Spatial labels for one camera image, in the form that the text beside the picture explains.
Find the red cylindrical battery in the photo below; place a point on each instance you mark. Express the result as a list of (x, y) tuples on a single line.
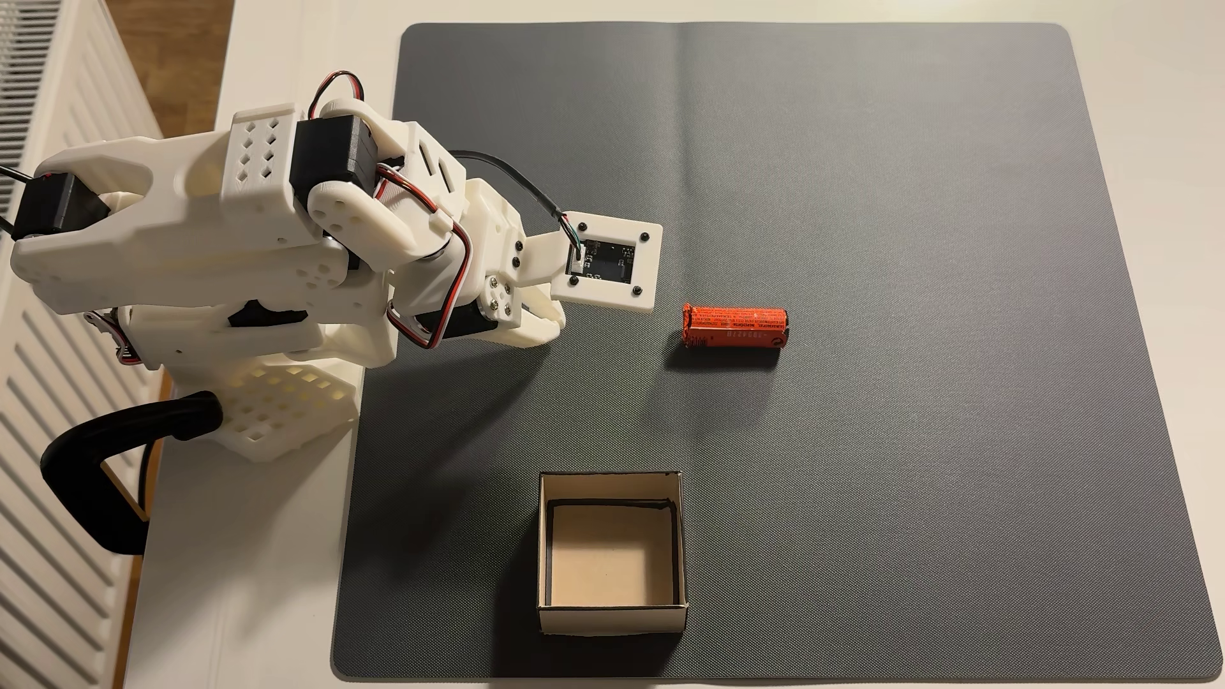
[(735, 326)]

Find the small open cardboard box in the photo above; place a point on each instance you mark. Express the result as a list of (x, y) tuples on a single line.
[(612, 612)]

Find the grey rubber mat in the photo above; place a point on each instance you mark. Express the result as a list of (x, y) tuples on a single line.
[(909, 383)]

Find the black table clamp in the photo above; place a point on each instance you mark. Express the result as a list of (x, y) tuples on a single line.
[(81, 469)]

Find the white radiator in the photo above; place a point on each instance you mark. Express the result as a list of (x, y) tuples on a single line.
[(48, 536)]

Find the white framed camera module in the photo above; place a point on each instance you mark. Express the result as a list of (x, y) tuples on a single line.
[(632, 287)]

